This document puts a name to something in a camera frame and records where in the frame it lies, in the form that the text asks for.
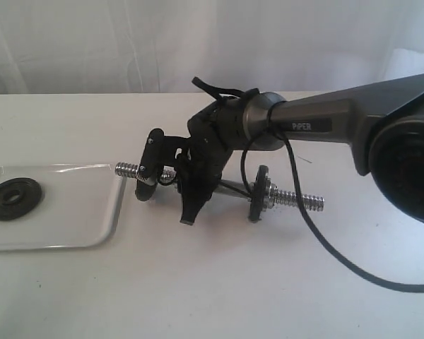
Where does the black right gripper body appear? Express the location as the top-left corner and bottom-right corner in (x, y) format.
(176, 136), (230, 187)

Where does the black weight plate end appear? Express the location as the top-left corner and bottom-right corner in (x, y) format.
(134, 170), (158, 202)

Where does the chrome dumbbell bar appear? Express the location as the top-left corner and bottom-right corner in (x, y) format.
(114, 162), (324, 212)

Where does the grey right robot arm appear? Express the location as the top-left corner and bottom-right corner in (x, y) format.
(176, 73), (424, 224)

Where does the white plastic tray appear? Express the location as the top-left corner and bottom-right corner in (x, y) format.
(0, 164), (126, 251)

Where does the white curtain backdrop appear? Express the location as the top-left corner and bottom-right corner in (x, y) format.
(0, 1), (424, 94)

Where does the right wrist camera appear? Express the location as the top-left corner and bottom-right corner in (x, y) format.
(138, 128), (189, 186)

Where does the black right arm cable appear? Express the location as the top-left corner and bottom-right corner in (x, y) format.
(192, 76), (424, 295)

